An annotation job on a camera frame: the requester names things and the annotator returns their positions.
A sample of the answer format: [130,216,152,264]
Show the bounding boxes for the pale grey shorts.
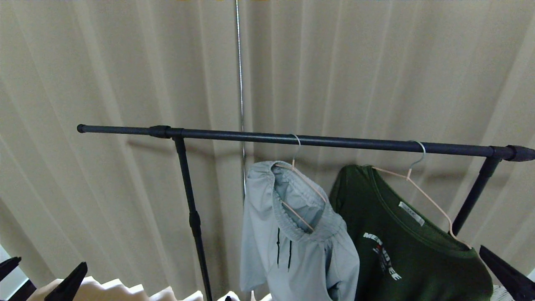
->
[240,161,361,301]

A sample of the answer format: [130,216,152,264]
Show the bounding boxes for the beige curtain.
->
[0,0,535,301]

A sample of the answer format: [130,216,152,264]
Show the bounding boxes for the black clothes rack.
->
[77,124,535,301]

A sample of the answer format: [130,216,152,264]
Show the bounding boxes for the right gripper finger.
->
[479,245,535,301]

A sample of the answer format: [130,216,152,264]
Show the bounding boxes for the pink clothes hanger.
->
[274,134,328,232]
[372,140,473,250]

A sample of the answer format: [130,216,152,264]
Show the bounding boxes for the white laundry basket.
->
[492,285,517,301]

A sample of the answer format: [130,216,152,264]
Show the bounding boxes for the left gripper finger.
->
[44,262,88,301]
[0,257,22,281]

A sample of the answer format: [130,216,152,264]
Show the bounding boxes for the green garment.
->
[329,164,494,301]

